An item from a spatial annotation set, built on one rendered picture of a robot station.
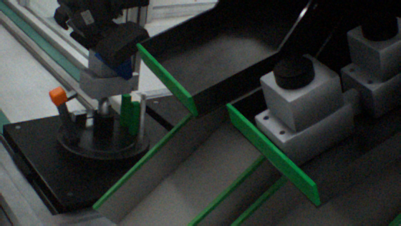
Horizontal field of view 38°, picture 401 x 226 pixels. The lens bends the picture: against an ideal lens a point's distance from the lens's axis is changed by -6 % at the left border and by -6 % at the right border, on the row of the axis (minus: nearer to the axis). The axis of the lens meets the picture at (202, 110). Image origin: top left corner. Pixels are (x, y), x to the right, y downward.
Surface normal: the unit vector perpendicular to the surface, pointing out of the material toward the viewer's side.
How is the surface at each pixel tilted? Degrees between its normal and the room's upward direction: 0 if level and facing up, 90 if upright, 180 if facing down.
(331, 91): 90
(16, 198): 0
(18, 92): 0
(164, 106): 0
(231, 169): 45
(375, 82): 25
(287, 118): 115
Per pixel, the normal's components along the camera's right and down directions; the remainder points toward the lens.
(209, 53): -0.27, -0.78
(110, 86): 0.57, 0.41
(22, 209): 0.12, -0.90
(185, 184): -0.55, -0.58
